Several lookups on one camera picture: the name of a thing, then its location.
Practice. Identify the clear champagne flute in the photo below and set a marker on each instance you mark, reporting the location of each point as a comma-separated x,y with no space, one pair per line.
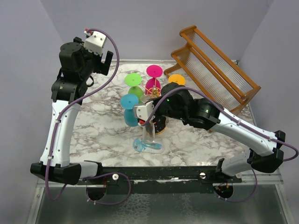
148,132
144,98

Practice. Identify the green plastic wine glass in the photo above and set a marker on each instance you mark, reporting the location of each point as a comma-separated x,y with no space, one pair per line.
133,80

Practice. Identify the pink plastic wine glass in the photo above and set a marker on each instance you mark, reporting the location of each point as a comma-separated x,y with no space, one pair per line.
153,86

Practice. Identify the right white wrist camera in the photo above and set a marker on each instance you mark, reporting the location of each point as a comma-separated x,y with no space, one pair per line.
143,111

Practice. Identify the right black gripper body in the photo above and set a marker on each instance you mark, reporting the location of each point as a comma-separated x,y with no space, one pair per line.
163,110

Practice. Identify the black mounting base rail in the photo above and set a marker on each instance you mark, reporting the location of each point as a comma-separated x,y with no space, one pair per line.
157,180

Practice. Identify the gold wire wine glass rack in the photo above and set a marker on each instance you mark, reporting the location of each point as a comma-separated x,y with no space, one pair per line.
159,122

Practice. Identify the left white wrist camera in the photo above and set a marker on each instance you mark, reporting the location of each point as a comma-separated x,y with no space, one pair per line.
94,42

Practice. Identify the blue plastic wine glass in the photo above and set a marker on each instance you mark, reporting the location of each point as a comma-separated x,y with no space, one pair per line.
127,102

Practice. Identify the wooden dish rack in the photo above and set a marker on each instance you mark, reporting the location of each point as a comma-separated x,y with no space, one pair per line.
215,74

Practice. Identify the clear champagne flute front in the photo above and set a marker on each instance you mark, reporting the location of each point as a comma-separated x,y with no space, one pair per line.
148,132

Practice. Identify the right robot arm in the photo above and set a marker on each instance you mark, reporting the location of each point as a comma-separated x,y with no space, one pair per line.
263,152

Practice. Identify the clear champagne flute back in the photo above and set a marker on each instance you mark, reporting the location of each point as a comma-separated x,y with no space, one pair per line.
144,98

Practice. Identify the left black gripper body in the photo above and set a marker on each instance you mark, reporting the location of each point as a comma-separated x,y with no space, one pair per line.
93,63

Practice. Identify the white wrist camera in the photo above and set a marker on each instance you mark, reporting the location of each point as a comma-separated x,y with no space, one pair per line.
143,111
94,42

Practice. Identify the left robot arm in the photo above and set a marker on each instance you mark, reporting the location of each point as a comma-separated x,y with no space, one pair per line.
79,59

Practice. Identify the orange plastic wine glass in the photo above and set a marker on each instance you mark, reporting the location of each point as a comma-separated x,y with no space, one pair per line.
177,78

